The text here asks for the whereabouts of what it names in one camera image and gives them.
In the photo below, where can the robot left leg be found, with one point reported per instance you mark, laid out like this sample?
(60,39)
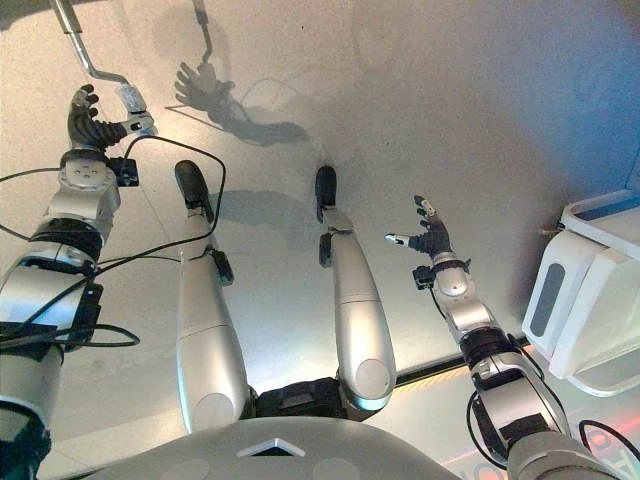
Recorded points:
(205,310)

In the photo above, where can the silver robot torso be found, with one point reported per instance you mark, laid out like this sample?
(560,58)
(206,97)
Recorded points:
(280,452)

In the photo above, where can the white hospital bed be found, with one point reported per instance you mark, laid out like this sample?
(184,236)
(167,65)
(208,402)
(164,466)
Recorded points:
(590,300)

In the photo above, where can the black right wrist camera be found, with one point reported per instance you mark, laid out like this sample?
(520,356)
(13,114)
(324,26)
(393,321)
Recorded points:
(422,278)

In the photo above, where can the robot leg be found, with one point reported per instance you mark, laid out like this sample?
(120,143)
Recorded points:
(205,310)
(357,310)

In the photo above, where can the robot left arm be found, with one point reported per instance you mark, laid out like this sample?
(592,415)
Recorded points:
(75,200)

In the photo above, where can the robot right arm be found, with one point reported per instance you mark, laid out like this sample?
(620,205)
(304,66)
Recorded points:
(500,360)

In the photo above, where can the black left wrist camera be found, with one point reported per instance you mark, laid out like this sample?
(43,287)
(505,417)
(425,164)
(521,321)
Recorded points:
(123,172)

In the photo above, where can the robot right leg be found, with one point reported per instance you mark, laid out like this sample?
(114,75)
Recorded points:
(357,310)

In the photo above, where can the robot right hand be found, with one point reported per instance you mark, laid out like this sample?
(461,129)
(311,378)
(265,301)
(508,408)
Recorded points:
(436,235)

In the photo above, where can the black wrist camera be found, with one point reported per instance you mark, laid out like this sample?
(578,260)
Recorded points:
(123,172)
(422,278)

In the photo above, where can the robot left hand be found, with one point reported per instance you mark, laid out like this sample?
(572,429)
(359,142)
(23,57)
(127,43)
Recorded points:
(82,127)

